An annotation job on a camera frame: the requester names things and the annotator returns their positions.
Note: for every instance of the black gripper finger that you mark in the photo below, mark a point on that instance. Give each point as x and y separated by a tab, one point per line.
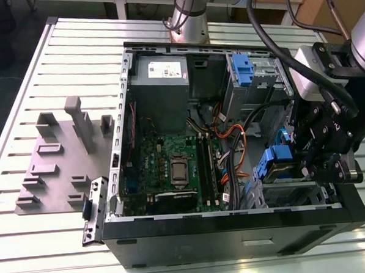
328	170
316	123

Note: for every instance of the hard disk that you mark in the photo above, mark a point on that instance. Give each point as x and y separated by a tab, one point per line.
281	154

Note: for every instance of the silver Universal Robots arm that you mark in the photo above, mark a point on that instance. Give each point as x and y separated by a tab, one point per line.
192	26

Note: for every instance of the metal disk bay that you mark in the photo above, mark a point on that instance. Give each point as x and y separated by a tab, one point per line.
257	193

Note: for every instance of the metal optical drive cage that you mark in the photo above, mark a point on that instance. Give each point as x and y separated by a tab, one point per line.
259	86

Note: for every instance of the black RAM slot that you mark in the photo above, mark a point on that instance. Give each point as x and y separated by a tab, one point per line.
205	169

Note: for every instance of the black open PC case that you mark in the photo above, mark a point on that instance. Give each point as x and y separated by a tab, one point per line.
206	242

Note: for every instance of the silver CPU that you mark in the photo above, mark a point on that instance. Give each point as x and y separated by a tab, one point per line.
179	172

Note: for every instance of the black graphics card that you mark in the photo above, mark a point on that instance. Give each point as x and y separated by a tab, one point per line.
173	201

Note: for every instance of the grey power supply unit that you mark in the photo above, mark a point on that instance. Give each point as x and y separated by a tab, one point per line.
159	107

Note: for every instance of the green motherboard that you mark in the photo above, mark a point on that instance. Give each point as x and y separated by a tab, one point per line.
154	153

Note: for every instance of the grey parts rack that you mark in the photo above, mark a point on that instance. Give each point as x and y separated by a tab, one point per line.
59	185

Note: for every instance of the small silver side camera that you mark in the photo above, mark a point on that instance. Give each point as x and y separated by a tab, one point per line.
355	171

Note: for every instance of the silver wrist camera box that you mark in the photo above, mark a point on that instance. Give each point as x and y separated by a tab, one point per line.
304	72

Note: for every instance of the black hinged card bracket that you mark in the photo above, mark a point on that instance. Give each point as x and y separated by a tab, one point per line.
96	208

